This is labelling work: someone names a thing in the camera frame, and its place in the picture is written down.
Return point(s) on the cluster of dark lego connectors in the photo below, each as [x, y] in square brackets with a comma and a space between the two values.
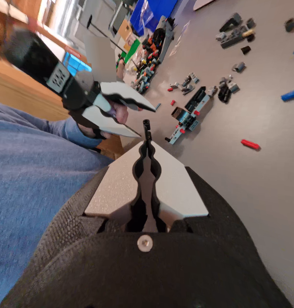
[225, 90]

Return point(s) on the dark grey lego bushing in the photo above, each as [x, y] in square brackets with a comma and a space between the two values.
[251, 23]

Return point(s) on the small bluish grey lego piece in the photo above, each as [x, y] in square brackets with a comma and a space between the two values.
[157, 107]

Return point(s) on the long light grey lego beam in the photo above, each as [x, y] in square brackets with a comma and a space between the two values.
[175, 134]

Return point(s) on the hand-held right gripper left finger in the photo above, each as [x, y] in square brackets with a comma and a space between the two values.
[113, 190]

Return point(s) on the dark grey angled lego beam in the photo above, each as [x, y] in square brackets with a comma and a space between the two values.
[233, 37]

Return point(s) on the small light grey lego connector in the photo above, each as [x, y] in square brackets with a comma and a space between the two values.
[213, 90]
[220, 36]

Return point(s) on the long black lego axle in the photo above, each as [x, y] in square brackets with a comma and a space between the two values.
[146, 131]

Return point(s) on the blue lego pin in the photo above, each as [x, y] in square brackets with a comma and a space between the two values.
[291, 94]

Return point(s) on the partly built lego model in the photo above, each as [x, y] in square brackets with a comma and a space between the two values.
[152, 53]

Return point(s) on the red pin with grey connector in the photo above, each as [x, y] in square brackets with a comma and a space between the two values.
[173, 86]

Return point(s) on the blue storage bin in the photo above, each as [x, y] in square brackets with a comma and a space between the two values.
[152, 14]

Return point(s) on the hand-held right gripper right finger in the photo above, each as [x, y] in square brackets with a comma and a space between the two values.
[180, 190]

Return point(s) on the black angled lego piece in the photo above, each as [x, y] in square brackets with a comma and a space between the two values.
[179, 114]

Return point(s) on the cluster of grey lego connectors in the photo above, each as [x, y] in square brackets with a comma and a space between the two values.
[189, 84]

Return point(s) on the person's blue clothing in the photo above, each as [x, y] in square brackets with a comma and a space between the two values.
[31, 192]

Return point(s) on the dark grey curved lego brick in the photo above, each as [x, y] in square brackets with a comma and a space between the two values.
[231, 21]

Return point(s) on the green storage bin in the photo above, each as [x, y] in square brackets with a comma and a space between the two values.
[131, 50]

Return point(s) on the window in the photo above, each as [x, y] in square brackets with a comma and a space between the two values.
[75, 65]

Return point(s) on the small clear plastic bag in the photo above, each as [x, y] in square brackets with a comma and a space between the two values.
[178, 41]

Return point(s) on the person's left hand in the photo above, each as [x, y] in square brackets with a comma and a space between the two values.
[120, 113]

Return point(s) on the small black lego slope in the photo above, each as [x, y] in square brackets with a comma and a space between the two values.
[245, 49]

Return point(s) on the cardboard box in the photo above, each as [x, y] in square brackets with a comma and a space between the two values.
[123, 29]

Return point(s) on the dark curved lego panel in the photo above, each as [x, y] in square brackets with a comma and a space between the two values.
[197, 96]

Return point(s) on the dark round lego bushing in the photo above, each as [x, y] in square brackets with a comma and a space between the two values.
[290, 25]

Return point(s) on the small grey lego brick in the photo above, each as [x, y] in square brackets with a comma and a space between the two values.
[239, 67]

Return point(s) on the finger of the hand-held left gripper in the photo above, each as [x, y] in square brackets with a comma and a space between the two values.
[111, 126]
[125, 94]

